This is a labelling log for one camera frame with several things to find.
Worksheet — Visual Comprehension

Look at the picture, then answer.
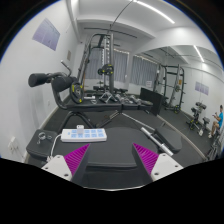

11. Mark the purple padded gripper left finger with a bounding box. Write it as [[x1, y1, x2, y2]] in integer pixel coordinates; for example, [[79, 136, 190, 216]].
[[41, 143, 92, 185]]

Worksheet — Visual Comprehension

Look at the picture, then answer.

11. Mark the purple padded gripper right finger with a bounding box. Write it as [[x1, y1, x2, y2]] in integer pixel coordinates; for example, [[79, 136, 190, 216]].
[[131, 142, 184, 183]]

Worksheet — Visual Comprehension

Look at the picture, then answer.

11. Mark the white charger plug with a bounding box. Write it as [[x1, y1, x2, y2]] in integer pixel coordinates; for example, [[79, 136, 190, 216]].
[[76, 125, 84, 135]]

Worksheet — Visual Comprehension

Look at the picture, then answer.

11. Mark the silver barbell bar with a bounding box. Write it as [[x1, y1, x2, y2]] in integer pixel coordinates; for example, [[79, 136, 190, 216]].
[[122, 113, 174, 157]]

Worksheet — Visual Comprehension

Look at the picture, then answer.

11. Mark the black padded weight bench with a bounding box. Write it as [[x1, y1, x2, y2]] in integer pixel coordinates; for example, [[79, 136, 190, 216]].
[[25, 125, 183, 188]]

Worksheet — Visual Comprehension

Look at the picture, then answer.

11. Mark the white blue power strip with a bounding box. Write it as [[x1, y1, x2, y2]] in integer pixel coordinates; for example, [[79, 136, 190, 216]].
[[61, 128, 107, 143]]

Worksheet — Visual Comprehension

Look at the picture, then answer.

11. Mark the silver barbell spring collar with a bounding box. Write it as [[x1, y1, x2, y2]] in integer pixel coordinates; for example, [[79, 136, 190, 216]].
[[37, 132, 52, 144]]

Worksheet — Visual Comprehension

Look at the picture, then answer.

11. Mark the black yellow weight plate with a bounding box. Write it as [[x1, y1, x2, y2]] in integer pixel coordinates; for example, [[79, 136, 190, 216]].
[[70, 82, 84, 104]]

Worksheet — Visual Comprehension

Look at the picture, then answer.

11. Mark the black flat bench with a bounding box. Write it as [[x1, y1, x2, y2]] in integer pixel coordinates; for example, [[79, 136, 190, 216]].
[[93, 85, 128, 94]]

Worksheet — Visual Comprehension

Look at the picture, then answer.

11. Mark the black leg curl machine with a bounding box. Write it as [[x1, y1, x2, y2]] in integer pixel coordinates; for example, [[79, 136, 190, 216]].
[[27, 60, 123, 129]]

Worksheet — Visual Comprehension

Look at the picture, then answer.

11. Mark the grey window curtain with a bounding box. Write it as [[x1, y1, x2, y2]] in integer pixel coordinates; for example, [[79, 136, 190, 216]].
[[114, 51, 128, 82]]

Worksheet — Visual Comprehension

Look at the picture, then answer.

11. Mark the black smith machine rack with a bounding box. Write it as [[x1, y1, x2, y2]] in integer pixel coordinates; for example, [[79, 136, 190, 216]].
[[77, 33, 117, 103]]

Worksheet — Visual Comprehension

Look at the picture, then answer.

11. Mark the white power strip cable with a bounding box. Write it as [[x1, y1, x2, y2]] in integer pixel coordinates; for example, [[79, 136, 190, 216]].
[[46, 133, 63, 163]]

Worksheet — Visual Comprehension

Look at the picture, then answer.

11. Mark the white wall socket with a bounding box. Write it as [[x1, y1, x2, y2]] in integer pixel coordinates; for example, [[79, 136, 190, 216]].
[[8, 137, 19, 153]]

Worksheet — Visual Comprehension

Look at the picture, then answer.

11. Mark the large wall mirror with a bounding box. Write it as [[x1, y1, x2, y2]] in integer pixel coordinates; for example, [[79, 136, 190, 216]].
[[128, 44, 224, 161]]

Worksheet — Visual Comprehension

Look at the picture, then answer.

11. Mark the purple wall poster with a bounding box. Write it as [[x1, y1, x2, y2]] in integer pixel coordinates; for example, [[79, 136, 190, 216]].
[[32, 18, 60, 50]]

